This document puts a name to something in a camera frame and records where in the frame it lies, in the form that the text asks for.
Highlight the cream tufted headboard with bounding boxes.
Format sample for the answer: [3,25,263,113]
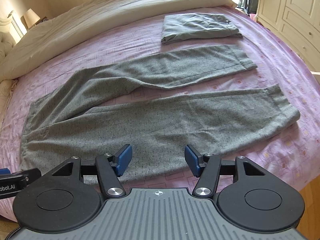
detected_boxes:
[0,10,27,62]

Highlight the cream wardrobe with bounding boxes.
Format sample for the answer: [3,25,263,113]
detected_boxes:
[257,0,319,72]

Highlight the folded grey-green garment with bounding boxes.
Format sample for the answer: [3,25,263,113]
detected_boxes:
[161,12,242,45]

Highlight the cream duvet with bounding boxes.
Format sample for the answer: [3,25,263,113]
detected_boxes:
[0,0,237,81]

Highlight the grey speckled pants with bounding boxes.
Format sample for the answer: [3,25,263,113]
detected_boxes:
[20,44,300,181]

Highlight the pink patterned bed sheet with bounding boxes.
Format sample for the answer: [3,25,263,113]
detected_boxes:
[1,7,319,190]

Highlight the cream table lamp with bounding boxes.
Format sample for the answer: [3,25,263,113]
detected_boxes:
[23,9,41,29]

